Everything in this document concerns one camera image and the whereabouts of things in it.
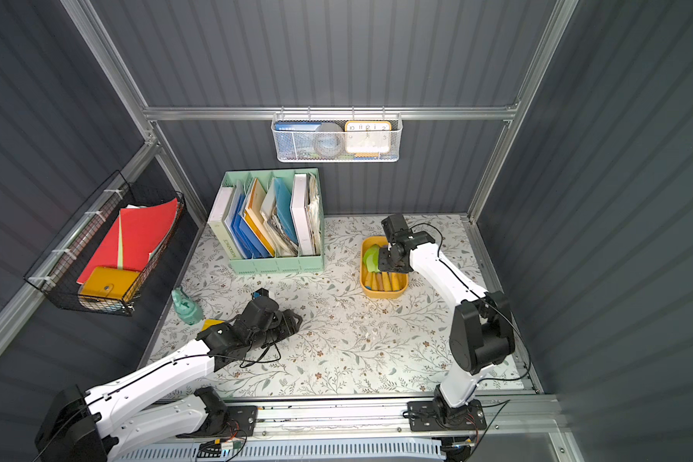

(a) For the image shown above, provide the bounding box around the yellow white alarm clock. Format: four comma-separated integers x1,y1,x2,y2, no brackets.
344,121,393,157

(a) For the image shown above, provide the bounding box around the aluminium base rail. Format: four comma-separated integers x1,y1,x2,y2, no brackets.
175,397,489,440

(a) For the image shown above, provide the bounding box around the grey tape roll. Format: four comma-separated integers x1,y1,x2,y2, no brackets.
313,122,345,159

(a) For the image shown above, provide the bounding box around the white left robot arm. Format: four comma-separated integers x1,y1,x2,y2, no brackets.
35,289,303,461

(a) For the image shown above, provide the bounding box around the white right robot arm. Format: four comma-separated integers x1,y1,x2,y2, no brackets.
378,214,516,411

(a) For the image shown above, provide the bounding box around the green desktop file organizer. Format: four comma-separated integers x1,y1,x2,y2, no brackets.
208,169,325,275

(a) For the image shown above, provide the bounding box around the green spray bottle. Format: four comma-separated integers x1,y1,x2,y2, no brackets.
171,286,204,325

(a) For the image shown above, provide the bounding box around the yellow wallet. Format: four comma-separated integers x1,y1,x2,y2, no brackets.
79,267,140,300

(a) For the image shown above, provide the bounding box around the yellow toy piece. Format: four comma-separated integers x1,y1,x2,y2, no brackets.
201,320,223,331

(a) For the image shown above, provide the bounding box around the white wire wall basket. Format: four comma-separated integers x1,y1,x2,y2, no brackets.
271,110,403,163

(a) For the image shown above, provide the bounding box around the black wire side basket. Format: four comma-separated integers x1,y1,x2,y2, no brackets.
24,171,186,316

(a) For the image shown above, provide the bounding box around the red paper folder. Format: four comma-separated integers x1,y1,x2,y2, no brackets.
77,199,180,284

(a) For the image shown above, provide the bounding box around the yellow plastic storage box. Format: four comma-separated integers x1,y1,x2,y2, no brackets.
360,236,409,300

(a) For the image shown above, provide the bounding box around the green shovel yellow handle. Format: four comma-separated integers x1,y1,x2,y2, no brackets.
363,244,381,273

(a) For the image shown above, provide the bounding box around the blue box in basket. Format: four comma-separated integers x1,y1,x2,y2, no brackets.
273,121,321,161

